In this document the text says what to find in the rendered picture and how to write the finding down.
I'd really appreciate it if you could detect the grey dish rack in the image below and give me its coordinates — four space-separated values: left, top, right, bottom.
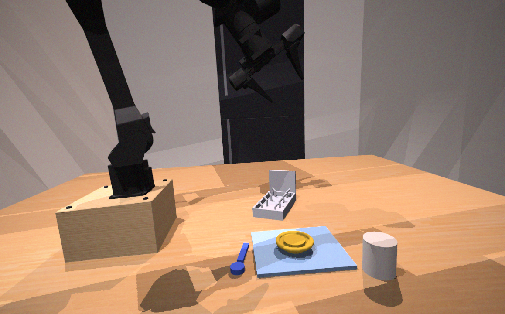
252 170 296 221

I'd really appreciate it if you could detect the grey cylinder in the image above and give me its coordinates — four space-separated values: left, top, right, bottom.
362 232 397 280

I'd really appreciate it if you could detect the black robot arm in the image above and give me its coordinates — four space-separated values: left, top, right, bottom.
66 0 280 199

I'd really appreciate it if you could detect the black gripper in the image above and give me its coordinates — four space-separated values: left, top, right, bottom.
229 22 305 103

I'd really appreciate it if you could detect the light blue flat mat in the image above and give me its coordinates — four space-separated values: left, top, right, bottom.
251 226 357 278

